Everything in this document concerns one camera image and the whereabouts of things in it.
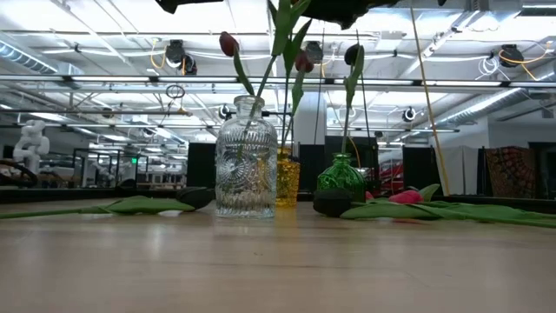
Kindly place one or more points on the red background object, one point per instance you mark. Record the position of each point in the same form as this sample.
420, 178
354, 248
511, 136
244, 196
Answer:
391, 174

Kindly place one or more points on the black partition panel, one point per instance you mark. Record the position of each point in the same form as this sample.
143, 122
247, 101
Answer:
310, 167
419, 169
200, 167

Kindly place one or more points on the clear glass vase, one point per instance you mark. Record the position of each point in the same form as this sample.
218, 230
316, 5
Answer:
245, 182

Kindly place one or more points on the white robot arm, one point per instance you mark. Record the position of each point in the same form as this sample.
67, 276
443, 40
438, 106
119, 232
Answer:
31, 143

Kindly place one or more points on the red artificial tulip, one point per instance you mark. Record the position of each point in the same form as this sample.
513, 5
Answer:
406, 197
430, 191
281, 26

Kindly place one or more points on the red tulips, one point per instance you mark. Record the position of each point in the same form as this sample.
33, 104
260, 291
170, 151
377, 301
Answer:
332, 202

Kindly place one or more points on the green glass vase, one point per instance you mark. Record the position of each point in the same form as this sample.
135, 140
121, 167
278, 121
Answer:
343, 176

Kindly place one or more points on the patterned red tapestry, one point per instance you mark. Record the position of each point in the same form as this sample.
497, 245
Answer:
510, 171

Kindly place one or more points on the white cloth panel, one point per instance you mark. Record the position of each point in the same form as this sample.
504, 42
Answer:
460, 169

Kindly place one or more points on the yellow glass vase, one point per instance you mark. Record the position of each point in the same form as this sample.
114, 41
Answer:
290, 182

